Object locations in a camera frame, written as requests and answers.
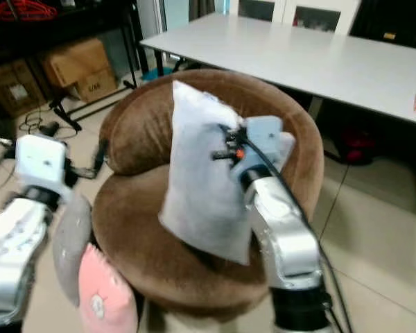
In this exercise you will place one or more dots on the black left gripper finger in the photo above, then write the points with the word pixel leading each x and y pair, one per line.
pixel 101 156

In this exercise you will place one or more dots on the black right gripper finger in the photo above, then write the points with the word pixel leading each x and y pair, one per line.
pixel 220 156

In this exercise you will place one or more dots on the white pillow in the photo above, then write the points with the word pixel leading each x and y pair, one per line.
pixel 201 187

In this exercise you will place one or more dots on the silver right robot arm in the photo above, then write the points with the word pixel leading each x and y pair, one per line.
pixel 295 239

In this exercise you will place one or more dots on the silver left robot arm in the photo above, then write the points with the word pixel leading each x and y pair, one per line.
pixel 17 253

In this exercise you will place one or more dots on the brown round sofa chair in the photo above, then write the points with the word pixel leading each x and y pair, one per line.
pixel 139 125

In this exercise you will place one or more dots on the grey pillow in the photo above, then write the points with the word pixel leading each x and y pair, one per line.
pixel 71 243

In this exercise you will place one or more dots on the light brown cardboard box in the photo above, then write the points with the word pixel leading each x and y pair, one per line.
pixel 80 69

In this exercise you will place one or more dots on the large white table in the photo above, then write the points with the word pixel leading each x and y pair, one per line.
pixel 291 59

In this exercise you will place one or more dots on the dark brown cardboard box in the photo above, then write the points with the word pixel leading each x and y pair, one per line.
pixel 15 90

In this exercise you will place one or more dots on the red and black bag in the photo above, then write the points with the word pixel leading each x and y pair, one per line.
pixel 355 146

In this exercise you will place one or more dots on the black shelf rack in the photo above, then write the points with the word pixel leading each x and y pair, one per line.
pixel 69 28

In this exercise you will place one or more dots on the white chair back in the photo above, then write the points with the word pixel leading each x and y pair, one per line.
pixel 256 7
pixel 319 17

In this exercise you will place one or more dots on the red clothes hangers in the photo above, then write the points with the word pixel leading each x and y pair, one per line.
pixel 26 10

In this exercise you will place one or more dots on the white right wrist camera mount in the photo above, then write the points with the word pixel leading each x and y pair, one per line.
pixel 267 142

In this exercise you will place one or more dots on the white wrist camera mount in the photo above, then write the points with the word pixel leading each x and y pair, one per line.
pixel 43 166
pixel 267 142

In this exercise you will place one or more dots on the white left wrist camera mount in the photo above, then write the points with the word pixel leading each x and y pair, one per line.
pixel 43 166

